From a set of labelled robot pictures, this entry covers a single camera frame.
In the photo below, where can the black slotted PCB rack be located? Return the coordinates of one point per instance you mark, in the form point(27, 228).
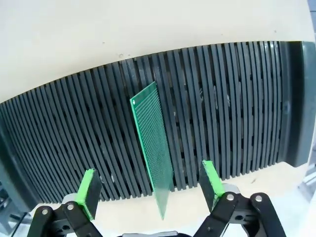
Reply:
point(74, 123)

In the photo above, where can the green perforated circuit board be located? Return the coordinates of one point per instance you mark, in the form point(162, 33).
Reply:
point(150, 128)

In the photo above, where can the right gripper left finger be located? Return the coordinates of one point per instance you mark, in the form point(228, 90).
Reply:
point(90, 192)

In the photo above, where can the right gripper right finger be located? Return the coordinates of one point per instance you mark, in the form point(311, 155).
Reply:
point(209, 182)

